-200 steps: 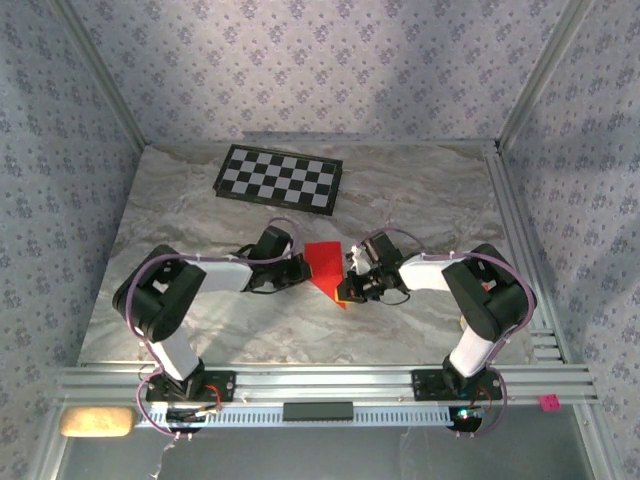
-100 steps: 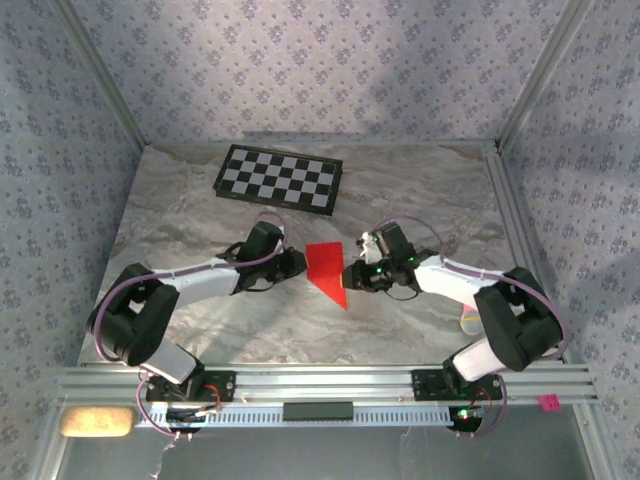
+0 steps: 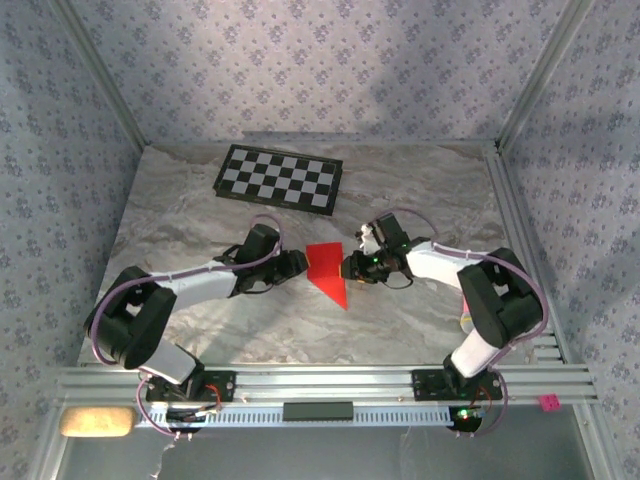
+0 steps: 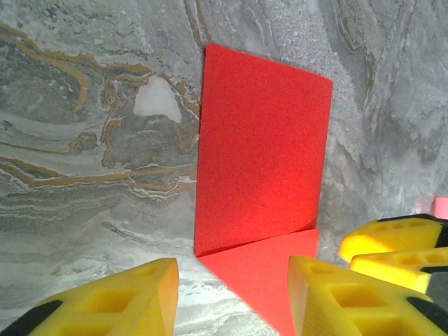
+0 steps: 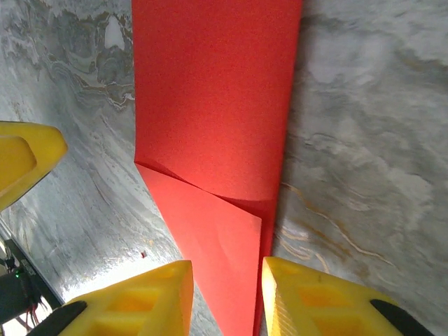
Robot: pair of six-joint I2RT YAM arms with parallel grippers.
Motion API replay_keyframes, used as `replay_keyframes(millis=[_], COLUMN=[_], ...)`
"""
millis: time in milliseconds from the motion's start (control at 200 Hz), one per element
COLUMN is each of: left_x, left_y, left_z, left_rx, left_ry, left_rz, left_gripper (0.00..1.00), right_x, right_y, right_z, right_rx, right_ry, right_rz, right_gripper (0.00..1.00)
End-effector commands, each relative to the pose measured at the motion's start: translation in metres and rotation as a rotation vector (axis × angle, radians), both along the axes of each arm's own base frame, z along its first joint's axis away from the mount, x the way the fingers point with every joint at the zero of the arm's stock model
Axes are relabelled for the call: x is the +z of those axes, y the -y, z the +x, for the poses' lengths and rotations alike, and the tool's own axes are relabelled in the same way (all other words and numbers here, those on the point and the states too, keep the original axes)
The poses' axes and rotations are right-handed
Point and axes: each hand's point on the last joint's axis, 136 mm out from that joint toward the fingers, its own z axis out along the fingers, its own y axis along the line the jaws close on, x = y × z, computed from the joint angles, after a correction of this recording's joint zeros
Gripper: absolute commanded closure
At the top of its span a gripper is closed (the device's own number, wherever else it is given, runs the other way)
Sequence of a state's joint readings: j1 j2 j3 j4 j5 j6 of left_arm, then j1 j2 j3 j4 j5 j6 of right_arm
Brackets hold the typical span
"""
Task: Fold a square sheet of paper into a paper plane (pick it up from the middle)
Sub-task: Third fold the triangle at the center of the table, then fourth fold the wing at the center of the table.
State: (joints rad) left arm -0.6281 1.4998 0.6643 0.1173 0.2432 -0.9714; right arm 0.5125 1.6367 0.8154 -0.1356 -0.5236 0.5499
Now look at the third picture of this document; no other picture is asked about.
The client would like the red square paper sheet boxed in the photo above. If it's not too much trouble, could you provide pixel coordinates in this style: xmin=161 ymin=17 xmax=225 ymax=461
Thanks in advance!
xmin=305 ymin=241 xmax=350 ymax=312

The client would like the black and white checkerboard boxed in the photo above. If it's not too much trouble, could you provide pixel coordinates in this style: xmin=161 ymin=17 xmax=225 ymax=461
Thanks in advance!
xmin=212 ymin=143 xmax=345 ymax=217

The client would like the black rectangular bar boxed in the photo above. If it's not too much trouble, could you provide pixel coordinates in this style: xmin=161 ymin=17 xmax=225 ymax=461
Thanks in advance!
xmin=282 ymin=401 xmax=355 ymax=422

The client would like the beige sponge block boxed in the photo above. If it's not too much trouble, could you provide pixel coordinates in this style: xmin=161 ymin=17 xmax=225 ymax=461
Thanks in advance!
xmin=58 ymin=406 xmax=137 ymax=439

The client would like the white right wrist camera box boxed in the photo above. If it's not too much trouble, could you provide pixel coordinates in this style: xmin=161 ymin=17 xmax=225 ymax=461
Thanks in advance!
xmin=357 ymin=224 xmax=379 ymax=254

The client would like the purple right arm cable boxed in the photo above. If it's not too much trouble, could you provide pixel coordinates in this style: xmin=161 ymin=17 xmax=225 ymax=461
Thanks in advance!
xmin=374 ymin=208 xmax=550 ymax=440

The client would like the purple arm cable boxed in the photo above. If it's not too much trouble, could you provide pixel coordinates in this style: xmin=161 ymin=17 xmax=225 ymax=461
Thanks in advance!
xmin=91 ymin=213 xmax=285 ymax=441
xmin=374 ymin=208 xmax=550 ymax=440

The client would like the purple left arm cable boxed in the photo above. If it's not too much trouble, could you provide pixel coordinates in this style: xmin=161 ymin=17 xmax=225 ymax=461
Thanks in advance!
xmin=91 ymin=213 xmax=285 ymax=441

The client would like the long aluminium mounting rail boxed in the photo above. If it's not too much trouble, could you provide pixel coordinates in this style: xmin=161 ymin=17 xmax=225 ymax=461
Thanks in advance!
xmin=48 ymin=364 xmax=600 ymax=406

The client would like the aluminium side rail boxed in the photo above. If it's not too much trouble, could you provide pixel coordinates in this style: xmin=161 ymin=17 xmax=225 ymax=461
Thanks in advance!
xmin=483 ymin=152 xmax=571 ymax=364

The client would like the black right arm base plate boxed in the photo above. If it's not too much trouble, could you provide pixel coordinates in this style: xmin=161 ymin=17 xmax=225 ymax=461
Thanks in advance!
xmin=411 ymin=368 xmax=504 ymax=402

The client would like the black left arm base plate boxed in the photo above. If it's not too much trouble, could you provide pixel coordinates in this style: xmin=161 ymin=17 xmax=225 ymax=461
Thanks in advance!
xmin=145 ymin=369 xmax=237 ymax=404

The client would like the slotted white cable duct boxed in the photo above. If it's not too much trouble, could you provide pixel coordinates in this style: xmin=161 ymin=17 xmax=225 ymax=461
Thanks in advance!
xmin=134 ymin=403 xmax=456 ymax=429

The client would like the aluminium frame post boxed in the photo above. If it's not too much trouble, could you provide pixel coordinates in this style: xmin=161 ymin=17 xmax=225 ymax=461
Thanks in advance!
xmin=497 ymin=0 xmax=596 ymax=151
xmin=572 ymin=404 xmax=619 ymax=480
xmin=29 ymin=407 xmax=76 ymax=480
xmin=52 ymin=0 xmax=151 ymax=149

